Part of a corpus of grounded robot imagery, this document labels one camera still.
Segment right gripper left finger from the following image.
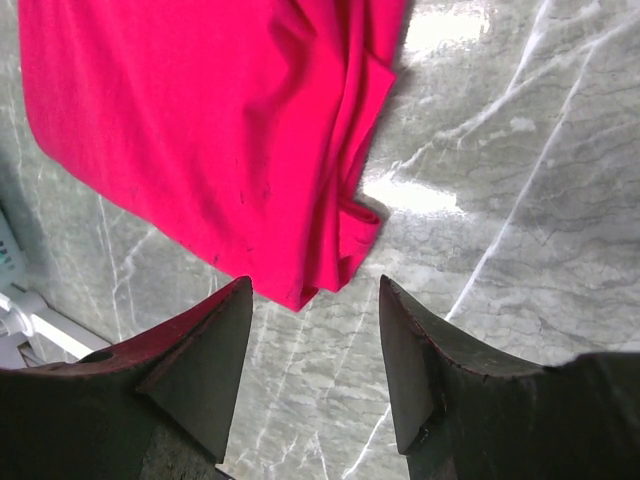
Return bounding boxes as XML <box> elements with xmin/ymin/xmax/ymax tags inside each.
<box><xmin>1</xmin><ymin>277</ymin><xmax>253</xmax><ymax>479</ymax></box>

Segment white clothes rack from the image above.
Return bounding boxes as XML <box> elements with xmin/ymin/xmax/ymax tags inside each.
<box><xmin>1</xmin><ymin>218</ymin><xmax>109</xmax><ymax>369</ymax></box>

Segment magenta t-shirt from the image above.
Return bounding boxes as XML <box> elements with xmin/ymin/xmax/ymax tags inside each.
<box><xmin>18</xmin><ymin>1</ymin><xmax>407</xmax><ymax>311</ymax></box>

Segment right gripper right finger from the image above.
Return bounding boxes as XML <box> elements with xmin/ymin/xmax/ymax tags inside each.
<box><xmin>379</xmin><ymin>276</ymin><xmax>639</xmax><ymax>479</ymax></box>

